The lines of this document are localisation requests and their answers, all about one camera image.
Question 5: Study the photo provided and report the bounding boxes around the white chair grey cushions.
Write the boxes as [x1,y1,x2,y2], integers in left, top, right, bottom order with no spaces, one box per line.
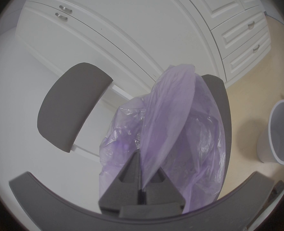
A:
[37,62,232,200]

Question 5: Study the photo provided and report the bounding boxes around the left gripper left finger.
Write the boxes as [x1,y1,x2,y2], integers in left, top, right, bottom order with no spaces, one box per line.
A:
[98,150,142,213]

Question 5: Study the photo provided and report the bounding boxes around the white wardrobe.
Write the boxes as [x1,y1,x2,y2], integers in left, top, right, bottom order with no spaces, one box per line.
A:
[15,0,272,87]

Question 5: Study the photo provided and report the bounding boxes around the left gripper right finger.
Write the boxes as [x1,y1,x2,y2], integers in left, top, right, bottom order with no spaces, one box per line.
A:
[142,167,186,214]

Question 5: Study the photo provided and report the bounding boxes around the white trash bin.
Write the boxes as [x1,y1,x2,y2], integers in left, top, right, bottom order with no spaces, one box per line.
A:
[256,100,284,165]

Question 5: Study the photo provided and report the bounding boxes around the purple plastic bag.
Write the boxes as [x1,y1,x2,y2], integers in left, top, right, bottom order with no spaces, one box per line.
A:
[99,64,227,214]

